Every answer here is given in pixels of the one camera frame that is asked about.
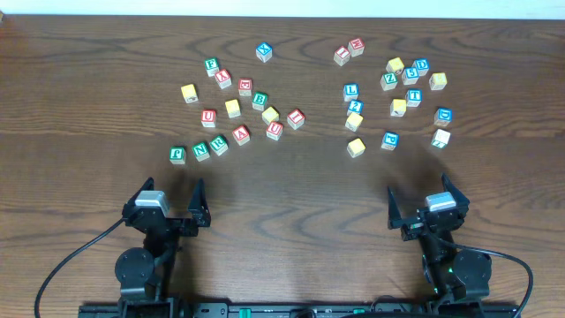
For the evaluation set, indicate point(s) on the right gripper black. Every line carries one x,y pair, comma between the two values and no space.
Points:
425,221

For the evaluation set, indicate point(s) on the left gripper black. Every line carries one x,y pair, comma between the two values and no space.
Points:
175,222

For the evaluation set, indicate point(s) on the green R block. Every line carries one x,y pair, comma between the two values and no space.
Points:
219,145

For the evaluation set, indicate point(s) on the yellow o block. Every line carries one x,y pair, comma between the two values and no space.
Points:
356,147
233,108

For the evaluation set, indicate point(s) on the green B block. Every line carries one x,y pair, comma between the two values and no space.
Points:
259,101

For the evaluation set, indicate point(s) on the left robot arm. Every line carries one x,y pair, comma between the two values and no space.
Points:
144,272

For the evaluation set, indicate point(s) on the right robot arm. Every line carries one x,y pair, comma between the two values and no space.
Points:
459,276

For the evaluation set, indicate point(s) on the green J block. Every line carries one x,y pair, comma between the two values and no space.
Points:
177,155

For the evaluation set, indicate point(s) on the green N block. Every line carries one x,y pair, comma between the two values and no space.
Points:
200,151

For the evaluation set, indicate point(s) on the green 7 block tipped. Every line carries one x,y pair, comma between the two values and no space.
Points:
440,138

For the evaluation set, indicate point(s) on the blue P block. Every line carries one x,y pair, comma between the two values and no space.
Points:
390,141

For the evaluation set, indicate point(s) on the red U block left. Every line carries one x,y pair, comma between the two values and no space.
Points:
208,118

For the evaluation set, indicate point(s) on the red u block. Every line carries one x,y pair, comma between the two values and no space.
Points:
274,130
208,118

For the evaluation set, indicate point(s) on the red A block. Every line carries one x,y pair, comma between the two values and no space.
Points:
241,135

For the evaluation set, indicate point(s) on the blue D block right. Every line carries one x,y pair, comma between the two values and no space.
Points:
443,117

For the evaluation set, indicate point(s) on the blue d block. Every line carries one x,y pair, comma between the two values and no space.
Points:
422,66
443,117

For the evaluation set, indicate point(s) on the yellow block far left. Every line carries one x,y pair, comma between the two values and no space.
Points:
189,93

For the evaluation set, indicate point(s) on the yellow block under T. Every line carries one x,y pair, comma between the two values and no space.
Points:
398,107

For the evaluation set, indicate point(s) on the blue T block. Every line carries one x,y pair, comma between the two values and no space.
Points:
413,97

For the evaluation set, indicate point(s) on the yellow S block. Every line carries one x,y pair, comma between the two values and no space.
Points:
353,121

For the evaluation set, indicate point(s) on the red U block centre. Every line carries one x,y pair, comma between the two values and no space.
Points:
274,130

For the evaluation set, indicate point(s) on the blue 2 block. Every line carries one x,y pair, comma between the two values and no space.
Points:
355,106

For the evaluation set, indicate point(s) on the yellow block centre left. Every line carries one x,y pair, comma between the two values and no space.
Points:
270,115

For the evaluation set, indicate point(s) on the red X block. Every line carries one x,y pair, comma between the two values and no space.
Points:
223,78

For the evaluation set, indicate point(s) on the yellow 8 block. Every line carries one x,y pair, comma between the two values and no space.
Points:
438,81

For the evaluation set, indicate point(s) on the red E block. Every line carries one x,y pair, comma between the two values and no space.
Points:
245,87

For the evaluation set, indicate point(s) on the green Z block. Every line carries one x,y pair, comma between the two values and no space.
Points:
388,81

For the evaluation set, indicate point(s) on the blue 5 block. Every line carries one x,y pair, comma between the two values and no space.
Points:
410,76

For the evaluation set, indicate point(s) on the green F block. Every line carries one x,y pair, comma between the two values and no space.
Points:
212,66

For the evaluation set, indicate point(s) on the blue L block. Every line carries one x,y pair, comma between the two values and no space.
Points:
350,92

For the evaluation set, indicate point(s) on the red I block left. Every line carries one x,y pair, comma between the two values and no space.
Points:
296,119

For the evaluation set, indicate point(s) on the blue D block top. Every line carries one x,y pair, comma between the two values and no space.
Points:
422,66

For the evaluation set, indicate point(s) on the yellow block top right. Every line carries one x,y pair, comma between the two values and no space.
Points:
395,65

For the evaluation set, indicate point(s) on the blue X block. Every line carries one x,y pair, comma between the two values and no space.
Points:
264,52

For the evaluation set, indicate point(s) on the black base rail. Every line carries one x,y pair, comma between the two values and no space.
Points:
223,310

